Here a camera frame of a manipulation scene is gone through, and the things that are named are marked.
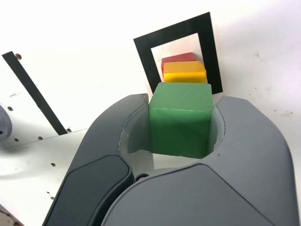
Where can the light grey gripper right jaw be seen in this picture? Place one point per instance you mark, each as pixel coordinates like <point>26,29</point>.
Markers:
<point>211,200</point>

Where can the red cube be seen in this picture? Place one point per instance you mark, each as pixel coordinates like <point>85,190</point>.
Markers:
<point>179,57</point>

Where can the yellow cube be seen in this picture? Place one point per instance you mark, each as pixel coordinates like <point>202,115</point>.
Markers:
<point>183,71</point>

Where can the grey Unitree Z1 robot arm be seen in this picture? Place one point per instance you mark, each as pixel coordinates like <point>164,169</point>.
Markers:
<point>4,124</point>

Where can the black tape square outline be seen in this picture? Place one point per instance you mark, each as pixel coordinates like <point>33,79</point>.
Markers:
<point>207,47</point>

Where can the green cube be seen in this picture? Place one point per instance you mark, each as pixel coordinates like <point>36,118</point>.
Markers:
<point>179,122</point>

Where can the black tape strip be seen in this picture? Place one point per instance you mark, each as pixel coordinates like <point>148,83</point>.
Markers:
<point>35,91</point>

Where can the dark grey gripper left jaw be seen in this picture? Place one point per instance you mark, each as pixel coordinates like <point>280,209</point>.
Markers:
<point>94,179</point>

